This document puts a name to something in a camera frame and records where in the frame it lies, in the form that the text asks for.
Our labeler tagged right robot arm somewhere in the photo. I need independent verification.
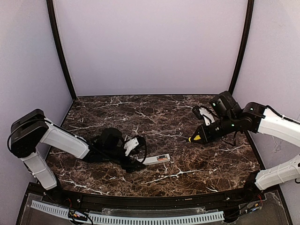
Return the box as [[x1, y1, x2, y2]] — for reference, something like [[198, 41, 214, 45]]
[[187, 91, 300, 192]]

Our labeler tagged left black frame post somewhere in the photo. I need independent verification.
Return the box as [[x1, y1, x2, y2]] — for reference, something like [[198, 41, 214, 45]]
[[46, 0, 77, 101]]

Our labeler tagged orange black battery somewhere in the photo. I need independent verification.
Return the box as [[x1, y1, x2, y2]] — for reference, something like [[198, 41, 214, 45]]
[[157, 154, 170, 162]]

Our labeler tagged black front mounting rail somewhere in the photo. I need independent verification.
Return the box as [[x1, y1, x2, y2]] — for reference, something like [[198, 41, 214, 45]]
[[25, 182, 277, 215]]

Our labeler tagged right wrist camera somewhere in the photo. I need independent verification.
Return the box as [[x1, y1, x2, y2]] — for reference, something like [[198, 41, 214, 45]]
[[192, 105, 215, 126]]

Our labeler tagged black frame post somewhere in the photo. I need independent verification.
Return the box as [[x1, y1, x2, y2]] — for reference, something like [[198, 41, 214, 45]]
[[228, 0, 255, 94], [46, 0, 77, 101]]

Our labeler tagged yellow handled screwdriver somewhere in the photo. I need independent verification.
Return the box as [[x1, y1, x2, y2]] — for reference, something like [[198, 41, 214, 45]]
[[186, 135, 201, 143]]

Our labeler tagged right black frame post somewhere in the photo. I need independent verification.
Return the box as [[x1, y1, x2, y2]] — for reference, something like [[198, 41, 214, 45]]
[[228, 0, 255, 94]]

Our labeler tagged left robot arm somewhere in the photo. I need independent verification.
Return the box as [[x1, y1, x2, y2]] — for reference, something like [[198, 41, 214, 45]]
[[7, 109, 147, 190]]

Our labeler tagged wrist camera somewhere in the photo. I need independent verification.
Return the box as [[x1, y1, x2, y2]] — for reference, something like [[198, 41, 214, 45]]
[[124, 135, 147, 157], [192, 105, 215, 126]]

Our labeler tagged white slotted cable duct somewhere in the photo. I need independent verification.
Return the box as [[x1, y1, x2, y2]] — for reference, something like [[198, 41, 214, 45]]
[[30, 200, 225, 225]]

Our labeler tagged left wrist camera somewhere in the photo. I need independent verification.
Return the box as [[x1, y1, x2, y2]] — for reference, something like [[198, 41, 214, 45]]
[[124, 135, 147, 157]]

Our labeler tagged white remote control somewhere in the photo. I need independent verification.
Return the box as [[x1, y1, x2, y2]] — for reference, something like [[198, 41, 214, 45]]
[[138, 156, 166, 165]]

